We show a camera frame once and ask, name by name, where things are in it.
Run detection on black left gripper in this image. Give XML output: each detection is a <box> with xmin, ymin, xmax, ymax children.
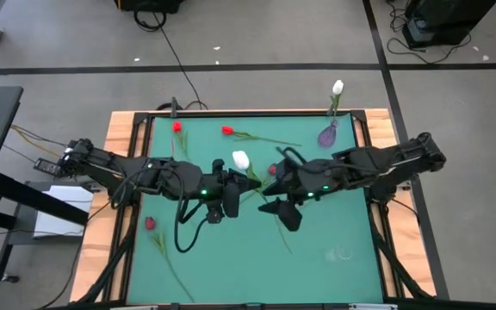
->
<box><xmin>206</xmin><ymin>158</ymin><xmax>262</xmax><ymax>225</ymax></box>

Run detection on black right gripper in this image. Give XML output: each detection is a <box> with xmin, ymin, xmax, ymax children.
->
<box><xmin>257</xmin><ymin>159</ymin><xmax>323</xmax><ymax>233</ymax></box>

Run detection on bright red artificial tulip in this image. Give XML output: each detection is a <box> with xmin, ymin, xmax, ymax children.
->
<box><xmin>171</xmin><ymin>121</ymin><xmax>191</xmax><ymax>161</ymax></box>
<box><xmin>221</xmin><ymin>125</ymin><xmax>304</xmax><ymax>148</ymax></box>

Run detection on purple glass vase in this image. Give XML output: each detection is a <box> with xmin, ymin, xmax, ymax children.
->
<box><xmin>317</xmin><ymin>119</ymin><xmax>339</xmax><ymax>150</ymax></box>

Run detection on clear glass vase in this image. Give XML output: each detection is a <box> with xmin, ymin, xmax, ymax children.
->
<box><xmin>324</xmin><ymin>243</ymin><xmax>355</xmax><ymax>264</ymax></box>

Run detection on green table mat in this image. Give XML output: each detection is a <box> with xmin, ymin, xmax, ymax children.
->
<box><xmin>126</xmin><ymin>114</ymin><xmax>385</xmax><ymax>305</ymax></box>

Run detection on white flat box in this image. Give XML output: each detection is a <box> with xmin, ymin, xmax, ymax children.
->
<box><xmin>32</xmin><ymin>184</ymin><xmax>94</xmax><ymax>240</ymax></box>

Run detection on black power adapter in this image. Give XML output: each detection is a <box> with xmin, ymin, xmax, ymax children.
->
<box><xmin>33</xmin><ymin>158</ymin><xmax>63</xmax><ymax>177</ymax></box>

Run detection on black equipment box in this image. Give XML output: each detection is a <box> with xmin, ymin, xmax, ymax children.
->
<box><xmin>114</xmin><ymin>0</ymin><xmax>185</xmax><ymax>14</ymax></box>

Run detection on black metal desk stand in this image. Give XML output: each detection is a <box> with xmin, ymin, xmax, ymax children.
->
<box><xmin>0</xmin><ymin>170</ymin><xmax>92</xmax><ymax>285</ymax></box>

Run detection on large black equipment case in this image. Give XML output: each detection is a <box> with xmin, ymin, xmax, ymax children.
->
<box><xmin>401</xmin><ymin>0</ymin><xmax>496</xmax><ymax>49</ymax></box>

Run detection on black hanging arm cable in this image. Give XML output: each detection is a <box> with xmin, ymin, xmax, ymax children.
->
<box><xmin>172</xmin><ymin>195</ymin><xmax>210</xmax><ymax>254</ymax></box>

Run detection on black floor cable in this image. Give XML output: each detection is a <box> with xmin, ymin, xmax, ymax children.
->
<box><xmin>133</xmin><ymin>10</ymin><xmax>209</xmax><ymax>111</ymax></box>

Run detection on tangled black floor cables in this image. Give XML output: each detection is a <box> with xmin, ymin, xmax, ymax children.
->
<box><xmin>385</xmin><ymin>0</ymin><xmax>473</xmax><ymax>65</ymax></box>

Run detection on yellow cable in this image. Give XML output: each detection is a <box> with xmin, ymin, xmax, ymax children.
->
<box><xmin>9</xmin><ymin>124</ymin><xmax>71</xmax><ymax>158</ymax></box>

